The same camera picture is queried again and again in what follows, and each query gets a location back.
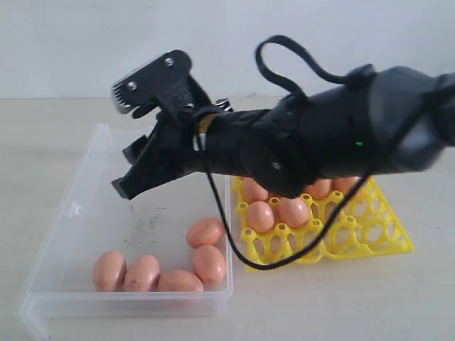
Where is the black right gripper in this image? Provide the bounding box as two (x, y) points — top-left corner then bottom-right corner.
(112, 104), (213, 200)

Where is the clear plastic container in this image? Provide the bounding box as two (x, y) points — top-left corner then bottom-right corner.
(17, 124), (233, 340)

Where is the brown egg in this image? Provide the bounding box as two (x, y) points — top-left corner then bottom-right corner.
(246, 201), (274, 234)
(157, 269), (203, 292)
(193, 244), (226, 286)
(92, 250), (127, 292)
(186, 217), (225, 249)
(277, 197), (310, 229)
(332, 176), (359, 195)
(124, 254), (161, 292)
(304, 179), (332, 200)
(242, 178), (269, 204)

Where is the yellow plastic egg tray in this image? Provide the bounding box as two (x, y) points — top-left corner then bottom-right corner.
(232, 177), (414, 265)

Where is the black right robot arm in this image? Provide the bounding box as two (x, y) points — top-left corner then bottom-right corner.
(112, 67), (454, 200)

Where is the black camera cable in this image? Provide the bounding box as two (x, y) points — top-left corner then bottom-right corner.
(191, 34), (455, 271)

